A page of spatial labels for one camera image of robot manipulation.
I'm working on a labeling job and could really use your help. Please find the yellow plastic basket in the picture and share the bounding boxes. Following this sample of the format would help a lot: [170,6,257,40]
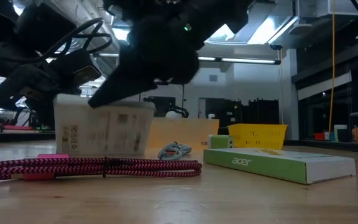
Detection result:
[227,123,288,151]

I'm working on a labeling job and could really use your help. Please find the black background robot station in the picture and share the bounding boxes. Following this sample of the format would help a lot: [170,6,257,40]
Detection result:
[143,95,190,119]

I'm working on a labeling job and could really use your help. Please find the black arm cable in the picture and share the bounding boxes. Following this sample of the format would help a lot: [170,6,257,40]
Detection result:
[0,17,113,63]

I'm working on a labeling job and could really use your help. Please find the orange translucent bin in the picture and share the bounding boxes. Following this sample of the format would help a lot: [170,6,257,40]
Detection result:
[144,117,220,156]

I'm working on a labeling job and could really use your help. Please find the black storage cabinets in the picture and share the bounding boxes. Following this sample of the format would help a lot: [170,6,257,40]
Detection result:
[198,98,280,127]

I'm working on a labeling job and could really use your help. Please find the light blue cable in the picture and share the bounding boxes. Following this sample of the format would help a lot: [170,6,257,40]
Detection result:
[157,141,193,161]

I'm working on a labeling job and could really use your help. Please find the pink mat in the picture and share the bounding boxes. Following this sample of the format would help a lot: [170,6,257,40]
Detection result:
[3,124,34,131]

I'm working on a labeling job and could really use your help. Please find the long ceiling light bar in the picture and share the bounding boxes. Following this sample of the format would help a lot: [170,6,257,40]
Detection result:
[98,52,282,65]

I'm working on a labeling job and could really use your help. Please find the green white charger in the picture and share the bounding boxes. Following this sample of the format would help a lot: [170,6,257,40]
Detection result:
[208,134,234,149]

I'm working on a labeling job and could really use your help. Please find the white green acer box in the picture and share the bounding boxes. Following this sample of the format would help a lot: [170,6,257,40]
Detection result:
[53,93,157,157]
[203,147,357,185]

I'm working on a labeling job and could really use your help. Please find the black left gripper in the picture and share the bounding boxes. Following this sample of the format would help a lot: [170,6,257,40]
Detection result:
[0,49,103,129]

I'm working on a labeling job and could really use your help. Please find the magenta braided cable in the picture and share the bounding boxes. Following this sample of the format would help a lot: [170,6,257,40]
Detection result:
[0,154,203,182]

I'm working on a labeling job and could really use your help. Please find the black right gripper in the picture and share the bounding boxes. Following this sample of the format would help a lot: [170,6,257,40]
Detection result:
[88,0,251,109]

